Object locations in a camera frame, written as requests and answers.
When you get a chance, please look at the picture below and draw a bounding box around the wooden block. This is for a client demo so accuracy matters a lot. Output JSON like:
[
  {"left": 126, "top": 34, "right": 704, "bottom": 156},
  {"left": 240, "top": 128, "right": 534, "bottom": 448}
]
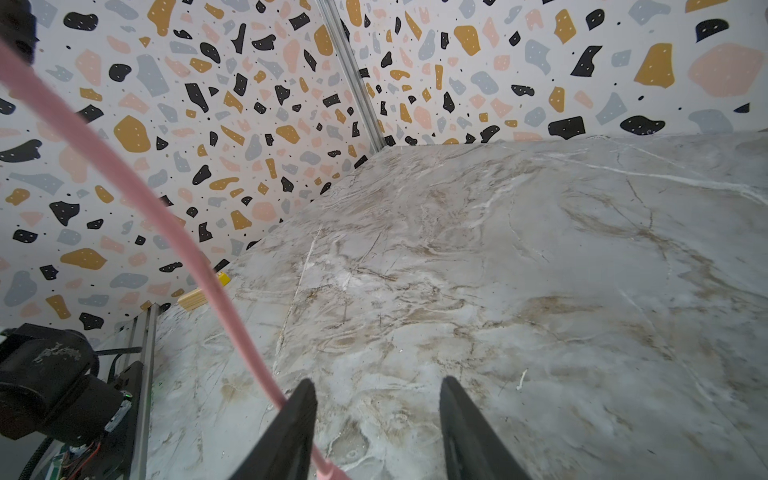
[{"left": 177, "top": 288, "right": 209, "bottom": 312}]

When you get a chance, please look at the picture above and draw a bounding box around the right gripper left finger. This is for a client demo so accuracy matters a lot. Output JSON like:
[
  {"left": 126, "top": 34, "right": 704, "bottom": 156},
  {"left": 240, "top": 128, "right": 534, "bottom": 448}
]
[{"left": 230, "top": 378, "right": 318, "bottom": 480}]

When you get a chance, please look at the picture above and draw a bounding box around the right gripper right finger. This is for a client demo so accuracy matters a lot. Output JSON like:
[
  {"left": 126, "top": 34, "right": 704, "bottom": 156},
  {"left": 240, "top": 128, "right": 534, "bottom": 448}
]
[{"left": 439, "top": 376, "right": 531, "bottom": 480}]

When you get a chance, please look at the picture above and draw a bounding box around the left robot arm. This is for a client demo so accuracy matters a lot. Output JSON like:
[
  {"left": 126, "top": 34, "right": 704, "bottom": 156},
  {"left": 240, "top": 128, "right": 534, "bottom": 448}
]
[{"left": 1, "top": 323, "right": 125, "bottom": 446}]

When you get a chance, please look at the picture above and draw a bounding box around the left circuit board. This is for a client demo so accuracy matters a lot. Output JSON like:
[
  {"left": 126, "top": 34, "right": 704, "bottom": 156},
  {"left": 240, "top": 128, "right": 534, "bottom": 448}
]
[{"left": 45, "top": 441, "right": 101, "bottom": 480}]

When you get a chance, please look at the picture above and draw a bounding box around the pink headphone cable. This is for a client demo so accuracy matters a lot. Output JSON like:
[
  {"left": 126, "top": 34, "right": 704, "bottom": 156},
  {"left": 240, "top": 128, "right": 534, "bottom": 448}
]
[{"left": 0, "top": 38, "right": 352, "bottom": 480}]

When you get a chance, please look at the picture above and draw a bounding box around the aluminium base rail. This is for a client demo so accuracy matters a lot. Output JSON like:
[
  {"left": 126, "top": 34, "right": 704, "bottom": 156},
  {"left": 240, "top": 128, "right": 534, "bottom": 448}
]
[{"left": 96, "top": 304, "right": 159, "bottom": 479}]

